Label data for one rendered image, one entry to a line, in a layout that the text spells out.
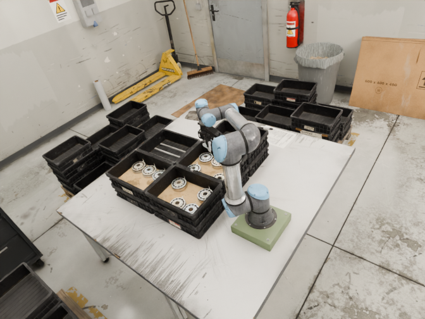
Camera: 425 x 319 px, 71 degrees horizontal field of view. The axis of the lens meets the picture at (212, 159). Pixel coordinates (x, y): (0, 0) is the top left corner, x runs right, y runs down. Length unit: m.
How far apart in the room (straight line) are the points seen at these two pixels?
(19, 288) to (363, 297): 2.32
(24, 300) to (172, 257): 1.03
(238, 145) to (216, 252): 0.71
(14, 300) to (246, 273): 1.51
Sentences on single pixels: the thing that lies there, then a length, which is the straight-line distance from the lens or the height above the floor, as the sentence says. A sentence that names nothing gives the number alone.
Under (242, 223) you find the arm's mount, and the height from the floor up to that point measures 0.76.
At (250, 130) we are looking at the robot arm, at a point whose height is 1.40.
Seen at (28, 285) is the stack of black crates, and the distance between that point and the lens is 2.48.
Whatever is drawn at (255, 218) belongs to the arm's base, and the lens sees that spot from 1.77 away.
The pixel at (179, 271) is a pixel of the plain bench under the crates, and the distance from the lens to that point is 1.78.
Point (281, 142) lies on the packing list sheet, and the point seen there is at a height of 0.70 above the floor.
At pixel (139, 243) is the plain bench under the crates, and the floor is 0.70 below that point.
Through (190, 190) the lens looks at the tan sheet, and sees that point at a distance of 1.97.
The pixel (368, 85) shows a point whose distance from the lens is 4.26.
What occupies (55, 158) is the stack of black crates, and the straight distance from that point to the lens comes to 3.52.
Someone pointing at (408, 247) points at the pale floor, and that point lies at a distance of 2.83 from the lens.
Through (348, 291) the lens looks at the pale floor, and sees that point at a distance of 2.51.
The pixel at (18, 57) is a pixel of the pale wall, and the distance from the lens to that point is 4.73.
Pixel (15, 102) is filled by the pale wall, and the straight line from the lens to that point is 4.77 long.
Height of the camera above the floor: 2.19
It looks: 39 degrees down
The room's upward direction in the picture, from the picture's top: 11 degrees counter-clockwise
